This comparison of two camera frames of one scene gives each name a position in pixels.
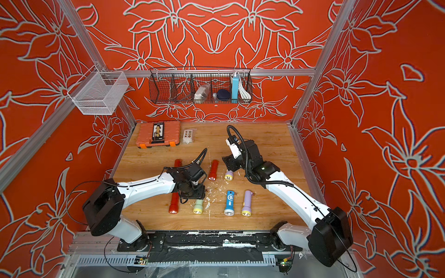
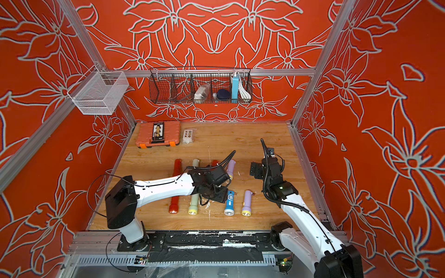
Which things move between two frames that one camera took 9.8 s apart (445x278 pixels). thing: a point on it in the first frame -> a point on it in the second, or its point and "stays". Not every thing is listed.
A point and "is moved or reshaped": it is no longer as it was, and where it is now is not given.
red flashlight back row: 177,163 stays
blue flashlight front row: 229,208 stays
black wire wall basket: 200,85 stays
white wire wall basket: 98,92 stays
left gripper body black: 196,191 -> 218,194
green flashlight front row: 198,207 is moved or reshaped
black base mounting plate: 204,247 stays
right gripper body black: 234,164 -> 260,171
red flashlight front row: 174,207 stays
